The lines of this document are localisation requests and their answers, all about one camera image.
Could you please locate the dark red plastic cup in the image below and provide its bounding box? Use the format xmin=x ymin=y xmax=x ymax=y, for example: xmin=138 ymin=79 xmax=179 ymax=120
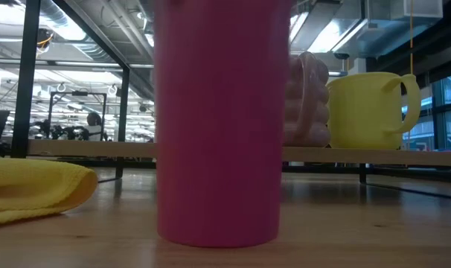
xmin=153 ymin=0 xmax=292 ymax=249

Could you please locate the background black robot rig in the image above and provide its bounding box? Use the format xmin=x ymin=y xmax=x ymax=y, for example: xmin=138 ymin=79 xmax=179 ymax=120
xmin=31 ymin=90 xmax=109 ymax=142

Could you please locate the black metal table frame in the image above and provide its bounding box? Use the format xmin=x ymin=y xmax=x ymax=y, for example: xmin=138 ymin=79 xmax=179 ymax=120
xmin=57 ymin=156 xmax=451 ymax=184

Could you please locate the person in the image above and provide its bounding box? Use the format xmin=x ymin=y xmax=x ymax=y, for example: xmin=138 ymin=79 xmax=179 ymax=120
xmin=85 ymin=111 xmax=104 ymax=142

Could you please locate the yellow microfibre cloth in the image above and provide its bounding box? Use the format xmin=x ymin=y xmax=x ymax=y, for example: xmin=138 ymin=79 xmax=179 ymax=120
xmin=0 ymin=156 xmax=99 ymax=226

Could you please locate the purple ribbed mug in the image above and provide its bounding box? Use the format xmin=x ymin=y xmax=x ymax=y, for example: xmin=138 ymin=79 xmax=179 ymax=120
xmin=283 ymin=51 xmax=332 ymax=148

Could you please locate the yellow-green plastic mug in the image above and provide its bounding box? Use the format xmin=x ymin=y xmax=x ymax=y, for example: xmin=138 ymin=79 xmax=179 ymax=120
xmin=325 ymin=71 xmax=423 ymax=150

